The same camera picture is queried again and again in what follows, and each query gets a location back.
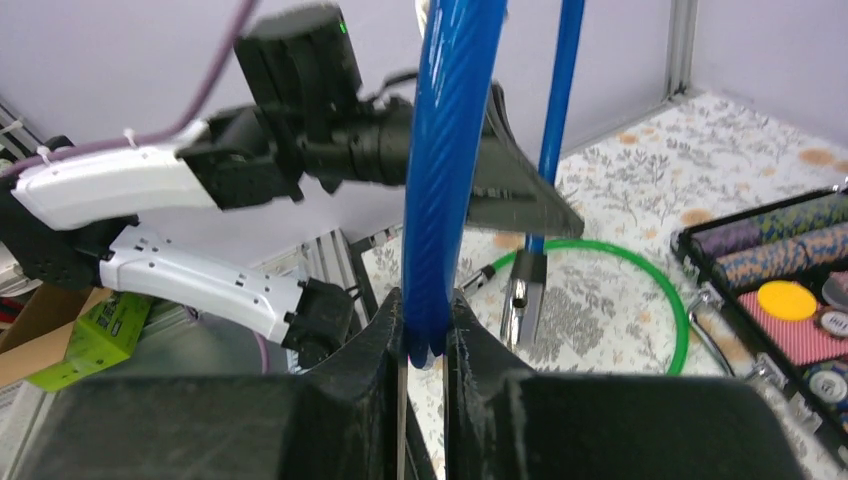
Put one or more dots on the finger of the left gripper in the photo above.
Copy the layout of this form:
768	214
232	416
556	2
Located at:
508	193

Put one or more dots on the black poker chip case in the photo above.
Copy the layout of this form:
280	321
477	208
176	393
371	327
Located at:
777	274

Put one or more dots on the yellow round chip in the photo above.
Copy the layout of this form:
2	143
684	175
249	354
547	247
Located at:
787	301

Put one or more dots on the green cardboard box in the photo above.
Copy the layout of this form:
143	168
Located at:
104	334

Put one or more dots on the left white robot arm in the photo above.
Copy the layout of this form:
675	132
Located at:
281	102

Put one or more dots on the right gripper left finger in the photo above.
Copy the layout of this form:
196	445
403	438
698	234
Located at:
343	419

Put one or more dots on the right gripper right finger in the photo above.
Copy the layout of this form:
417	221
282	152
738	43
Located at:
506	420

